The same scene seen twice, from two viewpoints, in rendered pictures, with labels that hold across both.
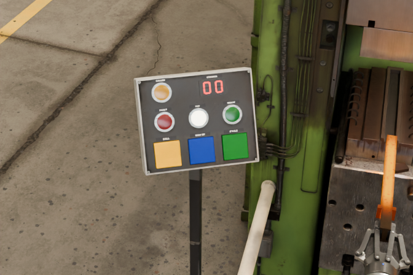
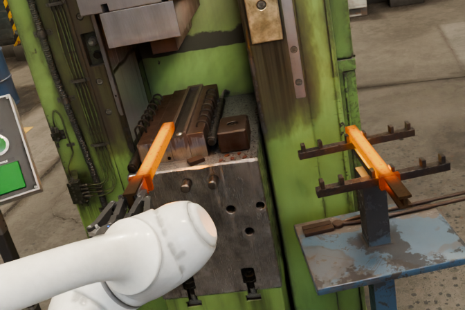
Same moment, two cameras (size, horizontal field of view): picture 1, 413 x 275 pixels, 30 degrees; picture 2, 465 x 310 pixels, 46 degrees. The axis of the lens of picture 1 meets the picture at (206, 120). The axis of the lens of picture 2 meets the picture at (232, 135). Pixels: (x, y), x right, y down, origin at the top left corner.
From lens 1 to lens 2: 107 cm
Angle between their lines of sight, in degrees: 14
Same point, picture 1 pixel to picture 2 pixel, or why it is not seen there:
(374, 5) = not seen: outside the picture
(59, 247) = not seen: outside the picture
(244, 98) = (8, 125)
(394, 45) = (136, 25)
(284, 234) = not seen: hidden behind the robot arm
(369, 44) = (113, 32)
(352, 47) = (155, 81)
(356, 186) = (160, 194)
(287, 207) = not seen: hidden behind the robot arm
